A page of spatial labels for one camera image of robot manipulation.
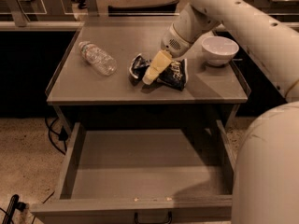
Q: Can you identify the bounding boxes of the grey left railing post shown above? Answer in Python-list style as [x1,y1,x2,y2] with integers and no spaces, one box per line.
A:
[6,0,28,27]

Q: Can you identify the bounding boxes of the grey open top drawer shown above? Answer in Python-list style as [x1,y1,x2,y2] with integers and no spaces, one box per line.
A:
[30,121,235,224]

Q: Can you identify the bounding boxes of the black office chair back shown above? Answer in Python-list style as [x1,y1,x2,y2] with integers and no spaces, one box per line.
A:
[107,0,180,17]

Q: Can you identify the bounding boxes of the grey railing post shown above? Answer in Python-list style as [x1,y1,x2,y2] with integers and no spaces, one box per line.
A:
[6,0,28,27]
[79,0,98,16]

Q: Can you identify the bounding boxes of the black floor cables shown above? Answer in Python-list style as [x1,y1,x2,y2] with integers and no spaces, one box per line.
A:
[43,117,70,157]

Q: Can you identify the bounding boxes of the blue chip bag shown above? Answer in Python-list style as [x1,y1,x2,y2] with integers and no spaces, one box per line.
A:
[129,54,188,91]

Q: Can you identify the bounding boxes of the grey middle railing post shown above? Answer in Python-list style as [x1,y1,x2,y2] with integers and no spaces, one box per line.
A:
[79,0,98,16]

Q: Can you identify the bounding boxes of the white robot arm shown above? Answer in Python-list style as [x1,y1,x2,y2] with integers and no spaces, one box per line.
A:
[143,0,299,224]

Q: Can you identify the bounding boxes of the clear plastic water bottle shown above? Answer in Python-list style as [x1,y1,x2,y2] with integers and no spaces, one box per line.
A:
[78,41,117,76]

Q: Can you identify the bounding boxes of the black drawer handle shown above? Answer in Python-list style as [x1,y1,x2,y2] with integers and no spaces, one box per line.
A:
[134,212,173,224]

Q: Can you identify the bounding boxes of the black plug and cable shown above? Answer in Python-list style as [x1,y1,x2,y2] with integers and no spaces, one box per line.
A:
[0,194,27,224]

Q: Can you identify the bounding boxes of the grey cabinet counter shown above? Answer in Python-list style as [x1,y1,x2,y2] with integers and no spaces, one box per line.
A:
[44,15,252,133]

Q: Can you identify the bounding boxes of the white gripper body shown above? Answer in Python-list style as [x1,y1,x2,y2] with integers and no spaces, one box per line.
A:
[161,4,220,58]

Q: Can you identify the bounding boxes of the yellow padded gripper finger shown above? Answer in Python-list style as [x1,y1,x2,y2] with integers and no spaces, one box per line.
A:
[142,50,172,85]

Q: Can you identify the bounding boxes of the white ceramic bowl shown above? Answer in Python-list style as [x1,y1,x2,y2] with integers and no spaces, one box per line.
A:
[201,36,239,67]

